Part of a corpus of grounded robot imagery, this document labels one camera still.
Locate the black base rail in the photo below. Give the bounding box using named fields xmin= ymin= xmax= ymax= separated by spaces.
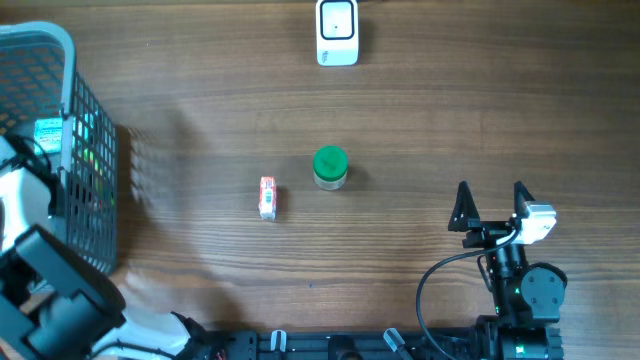
xmin=196 ymin=327 xmax=496 ymax=360

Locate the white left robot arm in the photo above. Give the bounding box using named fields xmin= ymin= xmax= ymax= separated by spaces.
xmin=1 ymin=135 xmax=207 ymax=359

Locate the green lid small jar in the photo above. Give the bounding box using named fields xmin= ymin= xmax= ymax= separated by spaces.
xmin=313 ymin=145 xmax=349 ymax=191

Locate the mint wet wipes packet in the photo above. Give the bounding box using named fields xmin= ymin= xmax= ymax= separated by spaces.
xmin=33 ymin=118 xmax=63 ymax=155

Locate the white barcode scanner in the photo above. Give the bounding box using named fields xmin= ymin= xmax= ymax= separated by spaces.
xmin=315 ymin=0 xmax=360 ymax=67

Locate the small orange white box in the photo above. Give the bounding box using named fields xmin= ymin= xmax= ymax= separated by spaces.
xmin=258 ymin=176 xmax=277 ymax=220

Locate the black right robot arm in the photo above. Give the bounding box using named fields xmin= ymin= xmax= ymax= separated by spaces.
xmin=448 ymin=181 xmax=568 ymax=360

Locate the grey plastic mesh basket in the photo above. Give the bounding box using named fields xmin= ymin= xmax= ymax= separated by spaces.
xmin=1 ymin=21 xmax=118 ymax=274

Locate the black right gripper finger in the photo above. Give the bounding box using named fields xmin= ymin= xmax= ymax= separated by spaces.
xmin=448 ymin=181 xmax=481 ymax=232
xmin=514 ymin=181 xmax=535 ymax=218

